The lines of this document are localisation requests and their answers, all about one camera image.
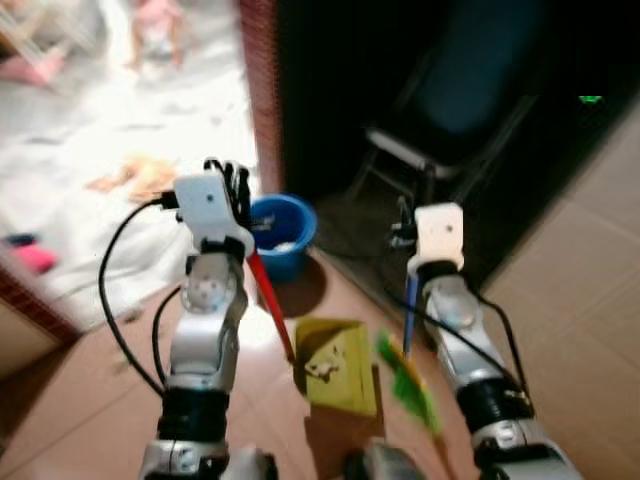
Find yellow dustpan with red handle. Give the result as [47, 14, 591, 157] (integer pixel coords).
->
[245, 250, 382, 418]

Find blue plastic bucket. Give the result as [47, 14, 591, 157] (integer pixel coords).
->
[248, 193, 318, 284]

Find orange crumpled cloth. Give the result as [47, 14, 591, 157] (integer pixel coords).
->
[85, 153, 183, 204]

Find red brick pillar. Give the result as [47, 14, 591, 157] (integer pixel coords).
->
[236, 0, 286, 196]

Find black folding chair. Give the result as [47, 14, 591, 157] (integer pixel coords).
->
[345, 0, 563, 209]

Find pink blurry figure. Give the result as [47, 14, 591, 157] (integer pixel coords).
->
[128, 0, 191, 71]

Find pink slipper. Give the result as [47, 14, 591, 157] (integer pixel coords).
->
[3, 233, 59, 275]

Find robot right leg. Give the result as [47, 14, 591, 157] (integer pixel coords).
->
[344, 439, 428, 480]

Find robot leg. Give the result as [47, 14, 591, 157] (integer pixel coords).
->
[224, 449, 280, 480]
[344, 439, 428, 480]

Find robot left leg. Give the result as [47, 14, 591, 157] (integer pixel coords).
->
[224, 449, 280, 480]

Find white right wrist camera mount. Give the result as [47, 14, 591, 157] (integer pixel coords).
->
[414, 203, 466, 269]

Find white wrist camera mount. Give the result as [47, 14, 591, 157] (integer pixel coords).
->
[174, 171, 239, 247]
[414, 203, 466, 269]

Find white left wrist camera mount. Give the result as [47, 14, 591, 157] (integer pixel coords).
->
[174, 171, 239, 247]

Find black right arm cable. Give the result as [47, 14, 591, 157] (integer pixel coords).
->
[384, 288, 533, 403]

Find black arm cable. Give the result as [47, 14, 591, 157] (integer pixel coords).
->
[384, 288, 533, 403]
[98, 196, 191, 398]

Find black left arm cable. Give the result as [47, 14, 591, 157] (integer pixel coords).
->
[98, 196, 191, 398]

